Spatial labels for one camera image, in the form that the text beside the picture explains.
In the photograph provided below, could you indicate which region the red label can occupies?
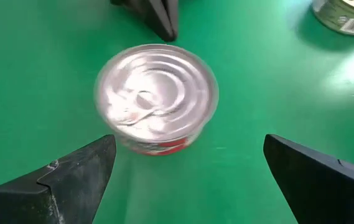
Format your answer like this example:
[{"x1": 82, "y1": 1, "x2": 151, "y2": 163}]
[{"x1": 93, "y1": 43, "x2": 220, "y2": 156}]

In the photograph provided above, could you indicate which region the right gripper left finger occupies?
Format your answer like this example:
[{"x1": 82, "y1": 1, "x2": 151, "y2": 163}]
[{"x1": 0, "y1": 134, "x2": 117, "y2": 224}]

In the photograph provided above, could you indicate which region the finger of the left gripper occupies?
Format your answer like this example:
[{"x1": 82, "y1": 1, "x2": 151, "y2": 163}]
[
  {"x1": 162, "y1": 0, "x2": 179, "y2": 42},
  {"x1": 111, "y1": 0, "x2": 173, "y2": 41}
]

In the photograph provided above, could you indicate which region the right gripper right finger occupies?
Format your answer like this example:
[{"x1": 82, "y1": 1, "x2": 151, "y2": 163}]
[{"x1": 263, "y1": 133, "x2": 354, "y2": 224}]

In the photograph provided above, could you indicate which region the green label can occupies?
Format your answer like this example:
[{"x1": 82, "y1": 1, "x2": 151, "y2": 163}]
[{"x1": 311, "y1": 0, "x2": 354, "y2": 37}]

